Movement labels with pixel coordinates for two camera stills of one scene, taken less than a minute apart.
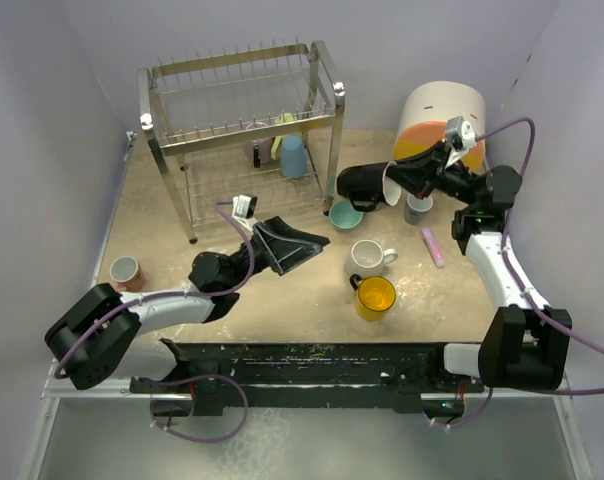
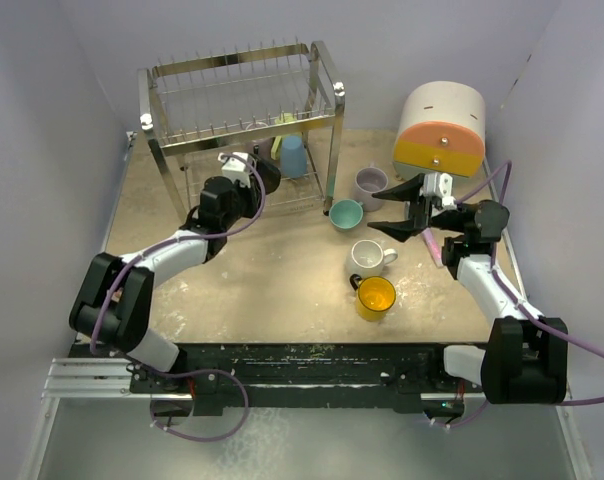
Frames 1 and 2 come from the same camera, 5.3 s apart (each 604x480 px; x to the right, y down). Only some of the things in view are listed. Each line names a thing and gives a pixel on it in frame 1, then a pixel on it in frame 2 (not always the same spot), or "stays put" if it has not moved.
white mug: [366, 258] stays put
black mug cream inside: [363, 186] to [270, 176]
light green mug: [279, 119] stays put
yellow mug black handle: [375, 296] stays put
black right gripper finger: [414, 177] to [401, 230]
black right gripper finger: [427, 163] to [408, 191]
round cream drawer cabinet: [424, 113] stays put
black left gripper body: [261, 257] to [245, 200]
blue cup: [293, 156] stays put
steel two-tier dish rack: [256, 130] stays put
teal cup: [343, 215] stays put
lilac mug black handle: [259, 151] stays put
